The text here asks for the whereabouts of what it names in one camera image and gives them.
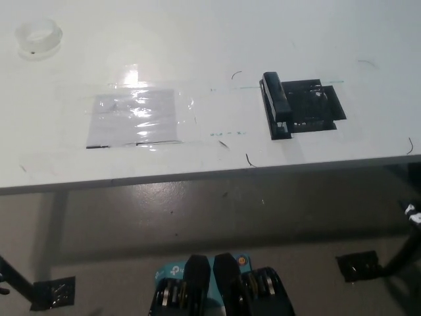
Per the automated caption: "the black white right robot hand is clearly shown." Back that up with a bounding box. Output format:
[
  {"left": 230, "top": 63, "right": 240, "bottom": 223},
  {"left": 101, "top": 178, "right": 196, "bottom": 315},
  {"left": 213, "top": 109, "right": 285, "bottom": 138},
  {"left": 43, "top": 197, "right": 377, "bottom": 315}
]
[{"left": 399, "top": 199, "right": 421, "bottom": 228}]

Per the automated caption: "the black stapler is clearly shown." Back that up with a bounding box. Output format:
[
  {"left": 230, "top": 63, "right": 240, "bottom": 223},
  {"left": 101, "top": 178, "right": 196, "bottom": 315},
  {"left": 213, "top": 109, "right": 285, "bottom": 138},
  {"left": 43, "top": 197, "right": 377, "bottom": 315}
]
[{"left": 259, "top": 70, "right": 294, "bottom": 142}]

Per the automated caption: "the black tape mark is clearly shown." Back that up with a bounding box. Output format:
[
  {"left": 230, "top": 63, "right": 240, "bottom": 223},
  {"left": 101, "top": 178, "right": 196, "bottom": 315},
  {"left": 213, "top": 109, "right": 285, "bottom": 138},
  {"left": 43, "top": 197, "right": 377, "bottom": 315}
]
[{"left": 282, "top": 78, "right": 347, "bottom": 134}]

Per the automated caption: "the black robot body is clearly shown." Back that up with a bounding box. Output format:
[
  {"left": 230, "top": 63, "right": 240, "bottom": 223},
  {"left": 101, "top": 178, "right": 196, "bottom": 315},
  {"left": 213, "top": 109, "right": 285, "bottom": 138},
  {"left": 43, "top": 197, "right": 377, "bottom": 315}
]
[{"left": 149, "top": 252, "right": 295, "bottom": 316}]

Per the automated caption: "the black stand leg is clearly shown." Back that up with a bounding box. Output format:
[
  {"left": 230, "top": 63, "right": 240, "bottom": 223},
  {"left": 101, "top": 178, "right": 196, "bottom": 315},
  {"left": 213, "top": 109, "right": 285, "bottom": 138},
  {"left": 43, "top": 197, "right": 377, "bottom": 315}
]
[
  {"left": 378, "top": 223, "right": 421, "bottom": 276},
  {"left": 0, "top": 255, "right": 50, "bottom": 309}
]

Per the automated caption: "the clear plastic film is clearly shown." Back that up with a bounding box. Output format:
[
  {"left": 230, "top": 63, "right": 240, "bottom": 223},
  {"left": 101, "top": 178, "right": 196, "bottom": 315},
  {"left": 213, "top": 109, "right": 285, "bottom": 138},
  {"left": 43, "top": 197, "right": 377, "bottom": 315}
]
[{"left": 54, "top": 62, "right": 199, "bottom": 153}]

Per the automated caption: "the teal network device box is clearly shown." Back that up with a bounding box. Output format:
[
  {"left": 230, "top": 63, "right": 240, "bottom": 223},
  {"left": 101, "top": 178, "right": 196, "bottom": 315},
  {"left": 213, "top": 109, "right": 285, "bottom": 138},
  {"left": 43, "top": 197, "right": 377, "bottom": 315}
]
[{"left": 154, "top": 253, "right": 253, "bottom": 288}]

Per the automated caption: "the white paper sheet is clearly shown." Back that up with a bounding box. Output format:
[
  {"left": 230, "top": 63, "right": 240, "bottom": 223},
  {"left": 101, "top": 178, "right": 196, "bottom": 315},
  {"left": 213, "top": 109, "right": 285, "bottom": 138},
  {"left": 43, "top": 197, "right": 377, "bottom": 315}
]
[{"left": 86, "top": 88, "right": 183, "bottom": 149}]

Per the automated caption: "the grey table leg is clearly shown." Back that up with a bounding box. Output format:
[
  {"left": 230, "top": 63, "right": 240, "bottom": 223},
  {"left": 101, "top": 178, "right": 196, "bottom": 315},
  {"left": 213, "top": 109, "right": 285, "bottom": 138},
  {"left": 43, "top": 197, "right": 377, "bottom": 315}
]
[{"left": 31, "top": 190, "right": 70, "bottom": 284}]

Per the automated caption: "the clear tape roll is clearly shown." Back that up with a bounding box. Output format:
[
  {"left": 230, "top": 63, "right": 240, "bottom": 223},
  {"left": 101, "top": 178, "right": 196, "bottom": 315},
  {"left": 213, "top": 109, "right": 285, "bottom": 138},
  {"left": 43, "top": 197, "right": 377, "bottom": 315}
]
[{"left": 14, "top": 18, "right": 63, "bottom": 61}]

